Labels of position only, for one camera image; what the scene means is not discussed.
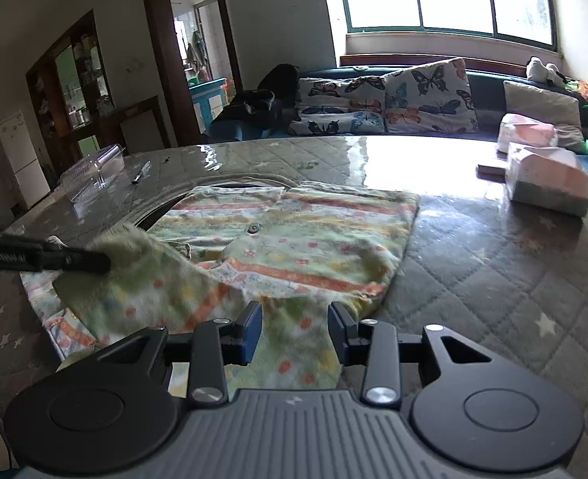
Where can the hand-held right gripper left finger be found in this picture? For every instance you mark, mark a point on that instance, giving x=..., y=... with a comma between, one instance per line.
x=253, y=334

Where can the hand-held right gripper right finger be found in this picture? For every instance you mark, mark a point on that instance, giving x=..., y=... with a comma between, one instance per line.
x=337, y=334

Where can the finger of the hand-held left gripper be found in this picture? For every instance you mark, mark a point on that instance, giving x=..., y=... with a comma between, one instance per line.
x=74, y=259

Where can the green floral patterned garment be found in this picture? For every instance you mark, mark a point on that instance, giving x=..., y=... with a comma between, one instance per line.
x=299, y=244

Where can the round table heater pit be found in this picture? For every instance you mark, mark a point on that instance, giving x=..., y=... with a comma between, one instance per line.
x=151, y=217

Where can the clear plastic lidded container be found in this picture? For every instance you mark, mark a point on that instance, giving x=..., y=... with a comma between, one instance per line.
x=91, y=172

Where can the black pen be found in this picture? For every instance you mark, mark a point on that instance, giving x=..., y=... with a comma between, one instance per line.
x=140, y=172

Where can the white refrigerator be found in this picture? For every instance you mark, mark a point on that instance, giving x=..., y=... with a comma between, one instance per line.
x=22, y=159

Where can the dark wooden sideboard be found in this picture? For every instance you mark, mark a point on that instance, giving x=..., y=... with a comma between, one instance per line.
x=139, y=127

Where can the dark wooden display cabinet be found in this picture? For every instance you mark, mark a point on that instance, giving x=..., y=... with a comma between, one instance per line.
x=69, y=90

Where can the blue and white cabinet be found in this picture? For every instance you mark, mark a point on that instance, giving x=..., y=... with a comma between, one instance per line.
x=208, y=102

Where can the long butterfly print pillow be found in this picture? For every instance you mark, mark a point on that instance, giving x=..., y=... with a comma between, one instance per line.
x=338, y=107

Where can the black bag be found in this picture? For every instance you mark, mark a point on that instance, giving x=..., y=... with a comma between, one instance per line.
x=274, y=95

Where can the square butterfly print pillow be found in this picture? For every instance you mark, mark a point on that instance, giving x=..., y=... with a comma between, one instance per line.
x=431, y=97

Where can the large pink tissue pack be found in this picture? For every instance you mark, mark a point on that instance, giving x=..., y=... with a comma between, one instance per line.
x=548, y=182

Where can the small pink tissue pack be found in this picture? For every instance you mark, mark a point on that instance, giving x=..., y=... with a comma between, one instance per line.
x=526, y=132

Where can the grey pillow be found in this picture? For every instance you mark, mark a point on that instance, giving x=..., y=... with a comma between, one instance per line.
x=543, y=105

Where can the white plush toy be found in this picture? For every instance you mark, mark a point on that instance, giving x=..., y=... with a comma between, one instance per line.
x=543, y=70

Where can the pink plush toy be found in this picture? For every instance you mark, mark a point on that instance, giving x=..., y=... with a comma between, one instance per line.
x=583, y=92

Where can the dark wooden door frame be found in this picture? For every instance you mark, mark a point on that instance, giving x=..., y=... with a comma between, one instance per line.
x=156, y=60

